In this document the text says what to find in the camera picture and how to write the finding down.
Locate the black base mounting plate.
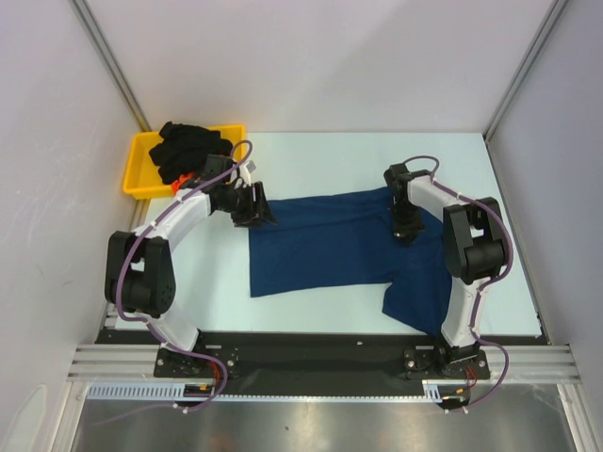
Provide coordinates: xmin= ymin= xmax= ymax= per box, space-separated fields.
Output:
xmin=95 ymin=328 xmax=491 ymax=396

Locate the yellow plastic bin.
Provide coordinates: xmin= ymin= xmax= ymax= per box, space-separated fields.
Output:
xmin=122 ymin=124 xmax=246 ymax=200

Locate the black t shirt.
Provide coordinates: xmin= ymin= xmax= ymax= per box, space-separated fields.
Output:
xmin=149 ymin=121 xmax=233 ymax=185

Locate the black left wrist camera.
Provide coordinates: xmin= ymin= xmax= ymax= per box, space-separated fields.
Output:
xmin=201 ymin=154 xmax=235 ymax=181

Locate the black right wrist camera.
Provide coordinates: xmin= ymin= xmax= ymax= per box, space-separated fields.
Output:
xmin=383 ymin=163 xmax=411 ymax=196

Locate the light blue cable duct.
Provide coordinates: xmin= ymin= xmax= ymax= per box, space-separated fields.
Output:
xmin=88 ymin=382 xmax=442 ymax=403

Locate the blue t shirt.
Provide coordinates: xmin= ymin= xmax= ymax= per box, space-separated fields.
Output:
xmin=249 ymin=187 xmax=451 ymax=336

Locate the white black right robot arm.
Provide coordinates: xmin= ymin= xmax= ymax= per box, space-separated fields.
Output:
xmin=383 ymin=166 xmax=513 ymax=378

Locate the orange t shirt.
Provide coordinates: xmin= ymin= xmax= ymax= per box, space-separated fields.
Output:
xmin=171 ymin=172 xmax=194 ymax=194

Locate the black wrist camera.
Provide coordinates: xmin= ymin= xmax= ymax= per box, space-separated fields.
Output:
xmin=201 ymin=154 xmax=235 ymax=181
xmin=383 ymin=163 xmax=411 ymax=196

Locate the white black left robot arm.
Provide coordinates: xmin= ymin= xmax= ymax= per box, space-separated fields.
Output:
xmin=105 ymin=182 xmax=277 ymax=377

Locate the aluminium frame rail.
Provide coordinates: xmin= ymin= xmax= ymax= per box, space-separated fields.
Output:
xmin=68 ymin=345 xmax=158 ymax=381

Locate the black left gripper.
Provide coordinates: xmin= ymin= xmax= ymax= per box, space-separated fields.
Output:
xmin=217 ymin=182 xmax=276 ymax=229

